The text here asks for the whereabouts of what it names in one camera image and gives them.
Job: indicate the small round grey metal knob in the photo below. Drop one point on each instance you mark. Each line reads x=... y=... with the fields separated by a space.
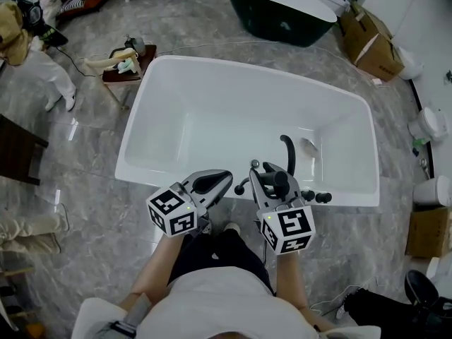
x=254 y=163

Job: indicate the white tankless toilet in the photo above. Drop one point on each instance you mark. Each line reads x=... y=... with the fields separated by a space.
x=439 y=267
x=411 y=64
x=434 y=191

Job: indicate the person's white shirt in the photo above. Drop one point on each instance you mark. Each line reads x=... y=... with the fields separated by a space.
x=219 y=306

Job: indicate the black wall bracket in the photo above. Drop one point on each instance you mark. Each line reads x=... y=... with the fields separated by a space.
x=448 y=76

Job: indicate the person's shoe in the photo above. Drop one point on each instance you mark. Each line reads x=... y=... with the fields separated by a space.
x=232 y=228

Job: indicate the closed cardboard box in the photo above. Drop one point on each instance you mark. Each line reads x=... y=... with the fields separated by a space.
x=431 y=233

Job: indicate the green bottle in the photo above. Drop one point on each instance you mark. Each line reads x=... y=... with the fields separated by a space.
x=420 y=142

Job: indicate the white green bath toy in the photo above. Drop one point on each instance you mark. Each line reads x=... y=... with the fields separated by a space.
x=127 y=65

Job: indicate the dark green oval bathtub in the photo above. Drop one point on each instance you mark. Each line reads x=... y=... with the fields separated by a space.
x=275 y=12

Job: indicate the person's black trousers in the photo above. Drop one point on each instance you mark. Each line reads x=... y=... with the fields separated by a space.
x=229 y=260

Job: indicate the white rectangular bathtub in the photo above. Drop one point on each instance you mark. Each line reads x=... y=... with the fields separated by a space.
x=229 y=118

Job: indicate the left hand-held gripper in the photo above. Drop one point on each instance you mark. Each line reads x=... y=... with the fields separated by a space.
x=173 y=214

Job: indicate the large open cardboard box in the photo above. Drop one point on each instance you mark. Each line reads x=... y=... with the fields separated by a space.
x=374 y=48

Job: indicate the grey overflow cover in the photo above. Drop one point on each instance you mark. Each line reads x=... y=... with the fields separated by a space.
x=309 y=146

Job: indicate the black handheld shower wand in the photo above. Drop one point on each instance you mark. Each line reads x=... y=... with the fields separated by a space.
x=277 y=179

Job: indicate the black curved faucet spout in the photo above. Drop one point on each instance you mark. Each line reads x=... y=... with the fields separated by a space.
x=291 y=154

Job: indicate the wooden chair with dark seat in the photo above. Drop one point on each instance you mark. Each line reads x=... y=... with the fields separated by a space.
x=120 y=78

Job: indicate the black backpack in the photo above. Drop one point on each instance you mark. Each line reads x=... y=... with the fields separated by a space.
x=35 y=16

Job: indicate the person's right forearm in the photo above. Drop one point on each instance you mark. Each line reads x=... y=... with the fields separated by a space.
x=291 y=281

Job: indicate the dark wooden table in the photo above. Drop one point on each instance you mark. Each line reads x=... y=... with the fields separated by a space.
x=17 y=147

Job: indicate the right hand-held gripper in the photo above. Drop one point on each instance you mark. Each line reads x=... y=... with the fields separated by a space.
x=293 y=228

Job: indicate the striped cushion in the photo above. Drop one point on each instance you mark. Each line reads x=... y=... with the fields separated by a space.
x=70 y=6

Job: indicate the person's left forearm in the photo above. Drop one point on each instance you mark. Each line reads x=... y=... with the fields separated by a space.
x=155 y=270

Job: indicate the wooden shelf rack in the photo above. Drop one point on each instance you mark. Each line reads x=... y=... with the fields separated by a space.
x=14 y=295

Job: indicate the grey soap dispenser bottle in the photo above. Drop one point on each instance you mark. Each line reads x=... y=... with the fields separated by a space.
x=136 y=46

